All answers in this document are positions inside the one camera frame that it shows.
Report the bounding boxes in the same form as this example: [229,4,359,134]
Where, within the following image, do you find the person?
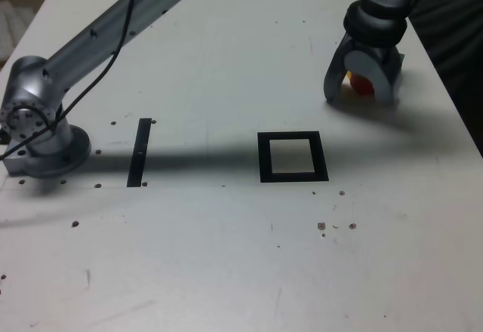
[409,0,483,121]

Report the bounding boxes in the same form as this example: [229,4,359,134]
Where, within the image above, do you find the black tape square outline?
[257,131,330,184]

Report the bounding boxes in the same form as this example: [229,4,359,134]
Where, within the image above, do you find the black tape strip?
[126,118,152,189]

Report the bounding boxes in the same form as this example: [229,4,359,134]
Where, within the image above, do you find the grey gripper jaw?
[344,46,403,108]

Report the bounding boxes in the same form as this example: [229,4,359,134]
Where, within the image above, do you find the red cube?
[349,73,377,97]

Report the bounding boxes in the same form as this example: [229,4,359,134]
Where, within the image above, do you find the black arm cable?
[0,0,148,161]

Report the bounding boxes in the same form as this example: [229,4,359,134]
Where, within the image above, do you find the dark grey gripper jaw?
[323,32,356,105]

